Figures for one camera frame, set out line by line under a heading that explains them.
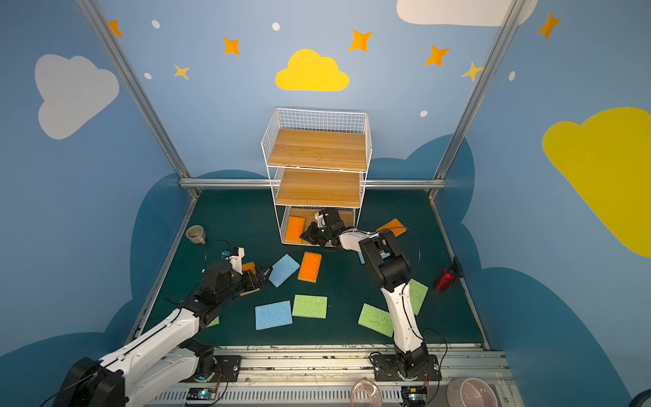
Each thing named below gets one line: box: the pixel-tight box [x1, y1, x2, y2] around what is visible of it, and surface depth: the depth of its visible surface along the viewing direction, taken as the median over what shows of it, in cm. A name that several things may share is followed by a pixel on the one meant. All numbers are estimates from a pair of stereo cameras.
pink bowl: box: [445, 377, 499, 407], surface depth 72 cm
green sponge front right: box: [357, 302, 395, 338], surface depth 84 cm
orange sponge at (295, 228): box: [284, 216, 306, 243], surface depth 106 cm
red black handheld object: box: [434, 267, 455, 292], surface depth 90 cm
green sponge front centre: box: [291, 294, 329, 320], surface depth 87 cm
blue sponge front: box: [254, 300, 293, 330], surface depth 86 cm
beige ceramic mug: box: [185, 224, 206, 246], surface depth 103 cm
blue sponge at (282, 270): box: [267, 253, 301, 289], surface depth 97 cm
